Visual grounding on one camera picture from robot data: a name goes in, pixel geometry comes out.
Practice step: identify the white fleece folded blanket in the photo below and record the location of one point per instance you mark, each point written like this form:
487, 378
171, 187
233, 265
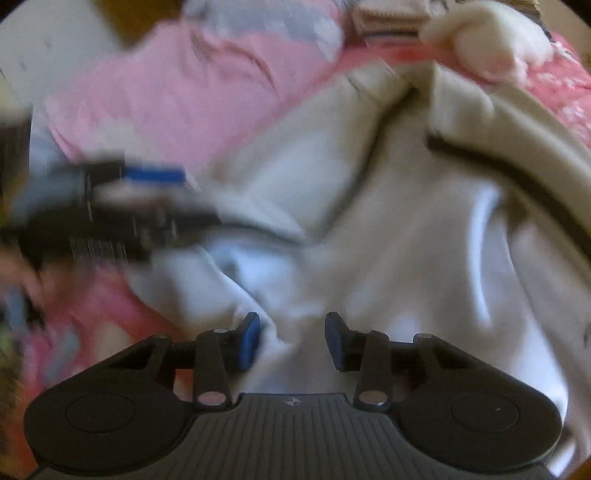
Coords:
489, 41

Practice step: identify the beige jacket with black trim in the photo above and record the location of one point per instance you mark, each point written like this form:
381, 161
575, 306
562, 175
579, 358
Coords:
369, 230

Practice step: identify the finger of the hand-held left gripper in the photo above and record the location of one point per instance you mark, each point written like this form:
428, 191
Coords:
154, 174
184, 214

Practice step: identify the pink floral bed blanket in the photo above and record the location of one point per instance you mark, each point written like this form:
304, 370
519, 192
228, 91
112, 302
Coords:
563, 87

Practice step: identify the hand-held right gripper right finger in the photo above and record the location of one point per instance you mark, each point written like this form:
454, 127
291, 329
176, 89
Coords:
334, 341

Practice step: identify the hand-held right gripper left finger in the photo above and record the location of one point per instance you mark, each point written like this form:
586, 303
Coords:
251, 341

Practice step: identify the pink grey floral duvet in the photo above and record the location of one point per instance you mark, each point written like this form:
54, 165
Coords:
184, 92

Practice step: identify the checked folded cloth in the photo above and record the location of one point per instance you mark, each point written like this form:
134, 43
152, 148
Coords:
392, 16

